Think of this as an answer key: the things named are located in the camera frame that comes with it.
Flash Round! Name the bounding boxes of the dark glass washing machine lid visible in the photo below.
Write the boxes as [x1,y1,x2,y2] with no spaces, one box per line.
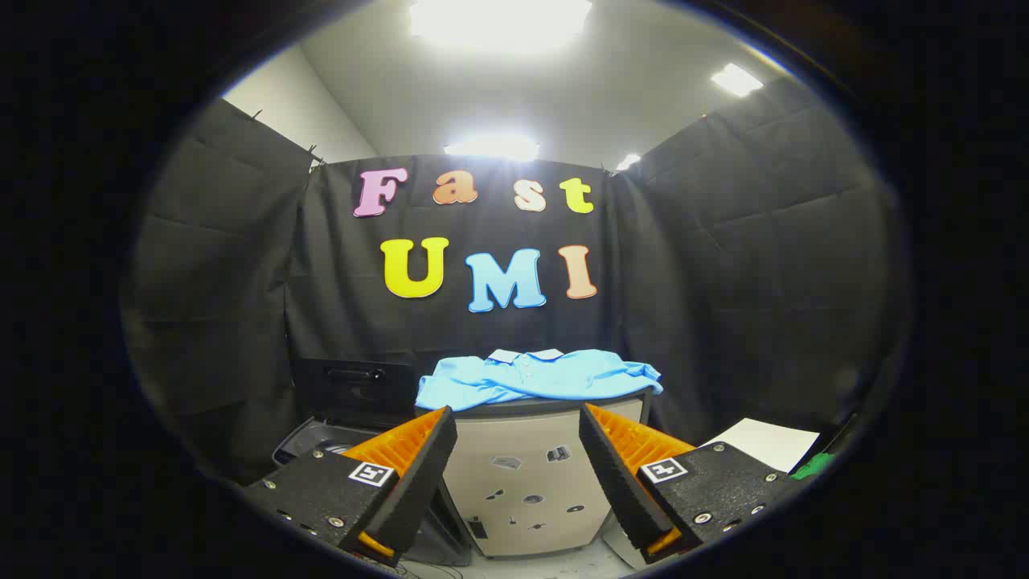
[292,357,420,429]

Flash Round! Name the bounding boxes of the light blue polo shirt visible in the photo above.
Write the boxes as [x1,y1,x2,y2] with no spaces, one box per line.
[415,348,665,413]

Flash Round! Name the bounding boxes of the black backdrop cloth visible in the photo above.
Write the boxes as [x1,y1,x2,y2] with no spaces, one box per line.
[121,76,909,483]

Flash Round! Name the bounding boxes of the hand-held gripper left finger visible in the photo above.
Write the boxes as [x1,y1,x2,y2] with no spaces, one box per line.
[244,405,459,569]

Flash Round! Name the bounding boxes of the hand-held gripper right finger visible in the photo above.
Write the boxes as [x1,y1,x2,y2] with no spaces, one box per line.
[579,402,809,566]

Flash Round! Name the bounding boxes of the grey washing machine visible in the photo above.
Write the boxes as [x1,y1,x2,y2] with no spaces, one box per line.
[272,417,474,568]

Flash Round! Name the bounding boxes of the green object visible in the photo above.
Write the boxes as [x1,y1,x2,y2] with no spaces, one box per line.
[792,452,837,482]

